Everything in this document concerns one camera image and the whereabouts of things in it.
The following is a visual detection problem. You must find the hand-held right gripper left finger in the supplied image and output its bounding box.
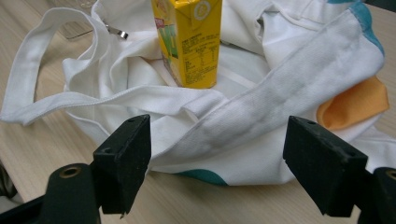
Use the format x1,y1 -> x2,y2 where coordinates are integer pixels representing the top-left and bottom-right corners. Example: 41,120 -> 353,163
92,114 -> 152,218

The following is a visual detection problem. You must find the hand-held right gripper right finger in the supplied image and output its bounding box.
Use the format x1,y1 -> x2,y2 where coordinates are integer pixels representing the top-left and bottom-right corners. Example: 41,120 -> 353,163
282,115 -> 370,218

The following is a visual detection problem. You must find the white cloth tote bag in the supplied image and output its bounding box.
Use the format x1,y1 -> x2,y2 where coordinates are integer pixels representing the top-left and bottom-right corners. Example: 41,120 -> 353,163
0,0 -> 396,188

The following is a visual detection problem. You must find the yellow drink carton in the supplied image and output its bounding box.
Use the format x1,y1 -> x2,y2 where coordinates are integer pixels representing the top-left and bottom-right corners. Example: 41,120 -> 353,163
150,0 -> 223,90

